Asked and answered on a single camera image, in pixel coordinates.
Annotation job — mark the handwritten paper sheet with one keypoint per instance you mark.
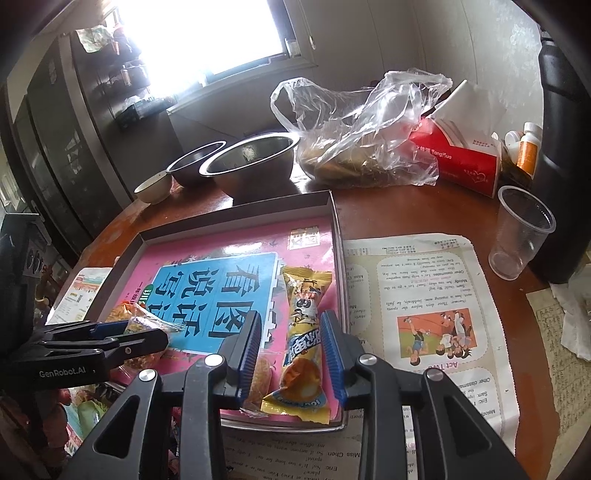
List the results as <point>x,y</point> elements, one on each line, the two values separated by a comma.
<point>549,406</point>

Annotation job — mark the dark glass cabinet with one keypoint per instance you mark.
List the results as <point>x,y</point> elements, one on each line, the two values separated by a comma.
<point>60,138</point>

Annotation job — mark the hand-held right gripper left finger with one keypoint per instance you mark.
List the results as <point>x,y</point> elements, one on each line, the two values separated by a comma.
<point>247,360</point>

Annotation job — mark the clear plastic bag with food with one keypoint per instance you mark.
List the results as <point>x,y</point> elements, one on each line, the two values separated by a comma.
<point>351,138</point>

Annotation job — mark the small ceramic bowl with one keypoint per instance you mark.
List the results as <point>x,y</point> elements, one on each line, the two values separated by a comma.
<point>154,189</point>

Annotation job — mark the clear plastic cup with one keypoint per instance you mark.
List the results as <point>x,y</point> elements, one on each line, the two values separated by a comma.
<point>517,240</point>

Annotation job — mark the bright window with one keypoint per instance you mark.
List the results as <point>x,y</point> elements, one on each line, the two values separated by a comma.
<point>207,32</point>

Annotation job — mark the colourful printed newspaper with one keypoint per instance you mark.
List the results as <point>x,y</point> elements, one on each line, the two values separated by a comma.
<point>415,286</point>

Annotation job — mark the shiny steel bowl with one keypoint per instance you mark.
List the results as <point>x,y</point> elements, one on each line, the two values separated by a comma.
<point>249,170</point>

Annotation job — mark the pink and blue book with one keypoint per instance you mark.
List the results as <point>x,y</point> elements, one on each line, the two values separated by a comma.
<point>184,258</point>

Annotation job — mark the pale green snack packet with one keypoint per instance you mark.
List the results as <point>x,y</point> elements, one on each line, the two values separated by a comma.
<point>87,415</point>

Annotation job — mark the clear red cake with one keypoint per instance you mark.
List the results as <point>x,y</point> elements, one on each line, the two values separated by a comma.
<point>122,311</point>

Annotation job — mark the yellow snack packet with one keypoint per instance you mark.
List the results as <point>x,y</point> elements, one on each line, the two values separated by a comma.
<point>300,323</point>

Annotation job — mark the cluttered wall shelf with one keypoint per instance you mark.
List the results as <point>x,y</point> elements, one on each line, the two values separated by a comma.
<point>134,110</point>

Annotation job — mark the shallow grey cardboard box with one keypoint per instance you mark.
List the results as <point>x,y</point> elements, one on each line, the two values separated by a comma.
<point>231,210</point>

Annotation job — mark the dark steel bowl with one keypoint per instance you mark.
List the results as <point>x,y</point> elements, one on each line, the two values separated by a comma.
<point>189,168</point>

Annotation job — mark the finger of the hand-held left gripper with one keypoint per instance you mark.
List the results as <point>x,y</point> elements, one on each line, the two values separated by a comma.
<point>134,344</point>
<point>108,328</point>

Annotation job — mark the red and white tissue box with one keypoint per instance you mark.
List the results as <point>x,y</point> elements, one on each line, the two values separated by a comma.
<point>457,161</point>

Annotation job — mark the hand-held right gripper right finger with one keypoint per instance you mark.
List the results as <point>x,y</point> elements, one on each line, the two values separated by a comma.
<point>333,360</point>

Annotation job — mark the black thermos flask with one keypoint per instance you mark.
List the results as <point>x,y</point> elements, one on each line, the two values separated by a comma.
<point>568,184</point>

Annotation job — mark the orange pill bottle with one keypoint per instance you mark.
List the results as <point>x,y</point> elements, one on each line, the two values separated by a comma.
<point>526,157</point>

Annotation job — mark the small white bottle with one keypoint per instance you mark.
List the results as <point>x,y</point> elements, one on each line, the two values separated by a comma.
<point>511,143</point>

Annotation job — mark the crumpled white tissue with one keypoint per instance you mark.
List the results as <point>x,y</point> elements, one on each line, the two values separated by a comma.
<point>572,323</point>

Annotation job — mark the round rice cracker packet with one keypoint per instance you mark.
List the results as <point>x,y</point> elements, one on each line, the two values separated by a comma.
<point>264,378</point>

